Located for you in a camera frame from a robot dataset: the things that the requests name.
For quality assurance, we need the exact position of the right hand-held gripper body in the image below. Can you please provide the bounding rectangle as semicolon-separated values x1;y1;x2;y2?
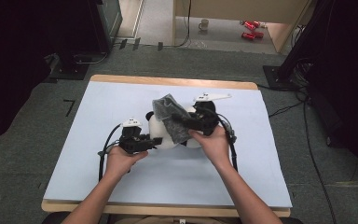
183;91;233;136

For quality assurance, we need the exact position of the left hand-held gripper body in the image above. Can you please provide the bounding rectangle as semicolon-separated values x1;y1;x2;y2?
117;118;157;155

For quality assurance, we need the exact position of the grey fluffy cloth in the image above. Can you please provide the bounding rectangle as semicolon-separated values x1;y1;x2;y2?
151;93;194;145

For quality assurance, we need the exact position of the black and white panda plush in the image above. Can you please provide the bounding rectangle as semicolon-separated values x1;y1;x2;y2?
145;105;207;150

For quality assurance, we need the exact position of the person's left hand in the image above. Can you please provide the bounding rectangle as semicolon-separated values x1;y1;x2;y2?
104;145;150;181

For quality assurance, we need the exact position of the person's right hand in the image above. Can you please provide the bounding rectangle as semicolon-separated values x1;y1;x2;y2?
188;125;231;168

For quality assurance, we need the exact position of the wooden table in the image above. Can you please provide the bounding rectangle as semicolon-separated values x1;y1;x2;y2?
40;74;292;218

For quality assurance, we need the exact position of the pale blue table mat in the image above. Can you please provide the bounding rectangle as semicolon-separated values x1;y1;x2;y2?
43;80;294;209

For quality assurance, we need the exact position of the person's lap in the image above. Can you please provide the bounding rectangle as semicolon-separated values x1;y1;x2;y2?
41;211;304;224

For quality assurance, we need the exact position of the beige mug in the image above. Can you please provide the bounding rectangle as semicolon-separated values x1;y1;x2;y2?
198;18;210;32

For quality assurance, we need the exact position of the black floor stand base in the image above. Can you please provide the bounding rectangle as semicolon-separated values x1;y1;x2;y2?
48;51;90;81

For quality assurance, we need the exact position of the light wooden desk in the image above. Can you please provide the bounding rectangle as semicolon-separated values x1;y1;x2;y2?
172;0;312;54

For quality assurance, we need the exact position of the dark cabinet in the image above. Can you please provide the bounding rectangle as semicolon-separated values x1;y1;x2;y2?
87;0;124;54

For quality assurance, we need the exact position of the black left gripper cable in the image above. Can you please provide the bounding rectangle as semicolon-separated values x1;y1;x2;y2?
97;123;123;182

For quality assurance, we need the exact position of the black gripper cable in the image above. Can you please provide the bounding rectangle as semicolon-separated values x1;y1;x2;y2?
97;123;123;182
214;112;240;173

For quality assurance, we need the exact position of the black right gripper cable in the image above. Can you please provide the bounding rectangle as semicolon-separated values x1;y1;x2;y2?
214;112;240;173

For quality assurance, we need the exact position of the black stand with base plate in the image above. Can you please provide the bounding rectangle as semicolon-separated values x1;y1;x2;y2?
262;0;335;91

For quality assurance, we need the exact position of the black hanging cable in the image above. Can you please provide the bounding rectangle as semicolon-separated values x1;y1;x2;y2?
172;0;193;49

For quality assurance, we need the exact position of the black floor cable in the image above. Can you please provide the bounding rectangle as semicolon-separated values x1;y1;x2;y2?
268;92;337;224

